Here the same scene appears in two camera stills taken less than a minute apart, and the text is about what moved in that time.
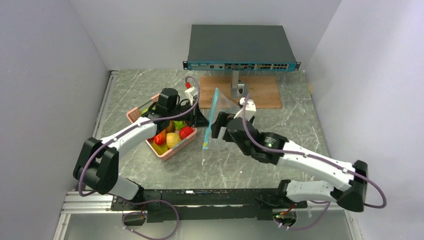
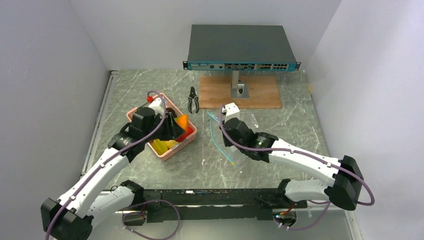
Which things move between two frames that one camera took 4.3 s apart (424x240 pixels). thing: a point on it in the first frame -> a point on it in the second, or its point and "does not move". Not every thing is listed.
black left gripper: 196,119 -> 173,130
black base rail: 165,206 does not move
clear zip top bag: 221,103 -> 235,156
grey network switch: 234,47 does not move
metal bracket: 239,89 does not move
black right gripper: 221,121 does not move
